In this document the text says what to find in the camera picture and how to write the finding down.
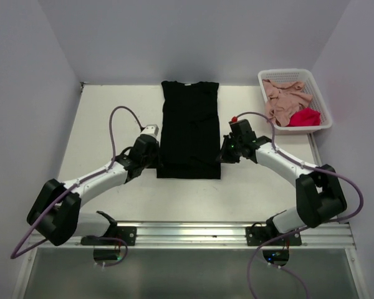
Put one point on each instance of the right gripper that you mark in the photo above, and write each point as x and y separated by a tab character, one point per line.
224	156

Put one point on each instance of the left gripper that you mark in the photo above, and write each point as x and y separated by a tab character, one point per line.
155	164

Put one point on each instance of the black t shirt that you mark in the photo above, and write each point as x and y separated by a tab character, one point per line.
190	133

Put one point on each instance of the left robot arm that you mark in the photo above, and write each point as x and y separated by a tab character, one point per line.
56	212

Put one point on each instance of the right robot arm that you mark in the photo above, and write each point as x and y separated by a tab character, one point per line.
318	193

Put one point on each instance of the beige t shirt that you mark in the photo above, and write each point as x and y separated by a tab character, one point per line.
284	100

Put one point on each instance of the red t shirt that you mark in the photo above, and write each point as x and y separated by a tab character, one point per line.
305	117

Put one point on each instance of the white plastic basket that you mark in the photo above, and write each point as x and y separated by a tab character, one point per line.
317	103

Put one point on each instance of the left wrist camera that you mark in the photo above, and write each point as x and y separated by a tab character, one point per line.
151	130

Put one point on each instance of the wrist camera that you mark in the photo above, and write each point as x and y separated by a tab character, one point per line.
234	120
151	130

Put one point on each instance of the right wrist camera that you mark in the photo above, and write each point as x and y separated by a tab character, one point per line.
234	120

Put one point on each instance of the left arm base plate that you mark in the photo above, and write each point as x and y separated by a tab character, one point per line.
119	235

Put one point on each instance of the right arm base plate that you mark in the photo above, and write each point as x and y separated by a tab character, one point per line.
258	234

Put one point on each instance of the aluminium mounting rail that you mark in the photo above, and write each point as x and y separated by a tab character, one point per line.
230	235

